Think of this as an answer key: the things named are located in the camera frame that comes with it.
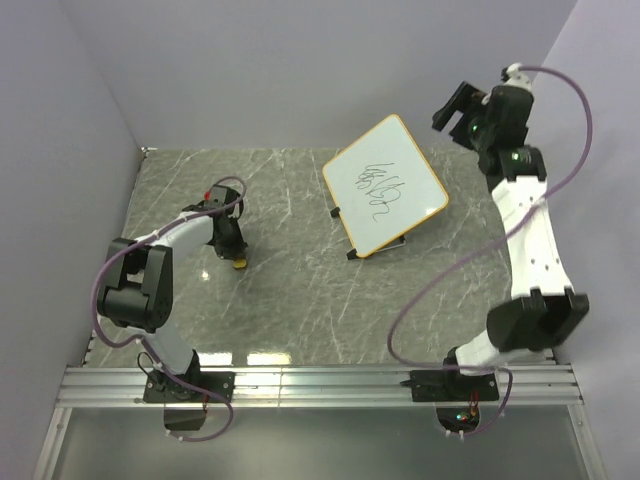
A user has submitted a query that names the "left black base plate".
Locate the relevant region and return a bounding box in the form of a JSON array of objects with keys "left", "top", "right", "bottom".
[{"left": 142, "top": 370, "right": 236, "bottom": 404}]

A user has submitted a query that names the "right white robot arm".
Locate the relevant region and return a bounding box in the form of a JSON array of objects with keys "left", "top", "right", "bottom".
[{"left": 432, "top": 81, "right": 590, "bottom": 400}]

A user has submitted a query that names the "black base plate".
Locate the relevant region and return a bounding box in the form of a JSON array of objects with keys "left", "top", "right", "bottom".
[
  {"left": 142, "top": 370, "right": 236, "bottom": 404},
  {"left": 401, "top": 370, "right": 499, "bottom": 403}
]

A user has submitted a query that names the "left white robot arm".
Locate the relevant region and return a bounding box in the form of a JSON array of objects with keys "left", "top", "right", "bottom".
[{"left": 91, "top": 194, "right": 248, "bottom": 402}]

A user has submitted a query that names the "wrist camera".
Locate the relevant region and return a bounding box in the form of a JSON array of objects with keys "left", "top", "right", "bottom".
[
  {"left": 203, "top": 185, "right": 240, "bottom": 210},
  {"left": 501, "top": 63, "right": 532, "bottom": 93}
]

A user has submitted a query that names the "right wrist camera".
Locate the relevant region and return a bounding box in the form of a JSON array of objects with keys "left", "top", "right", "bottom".
[{"left": 501, "top": 63, "right": 532, "bottom": 93}]

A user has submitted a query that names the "wire whiteboard stand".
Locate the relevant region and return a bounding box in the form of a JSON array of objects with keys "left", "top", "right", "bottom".
[{"left": 329, "top": 205, "right": 407, "bottom": 261}]

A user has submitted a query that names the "yellow-framed whiteboard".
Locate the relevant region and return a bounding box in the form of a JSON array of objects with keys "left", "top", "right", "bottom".
[{"left": 322, "top": 114, "right": 449, "bottom": 260}]

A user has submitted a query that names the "aluminium mounting rail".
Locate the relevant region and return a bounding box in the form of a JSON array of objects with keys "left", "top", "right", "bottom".
[{"left": 55, "top": 363, "right": 583, "bottom": 409}]

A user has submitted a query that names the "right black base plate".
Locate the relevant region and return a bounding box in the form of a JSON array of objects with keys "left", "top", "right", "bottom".
[{"left": 401, "top": 370, "right": 499, "bottom": 403}]

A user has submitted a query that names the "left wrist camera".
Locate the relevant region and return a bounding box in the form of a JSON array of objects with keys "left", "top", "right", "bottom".
[{"left": 203, "top": 185, "right": 240, "bottom": 210}]

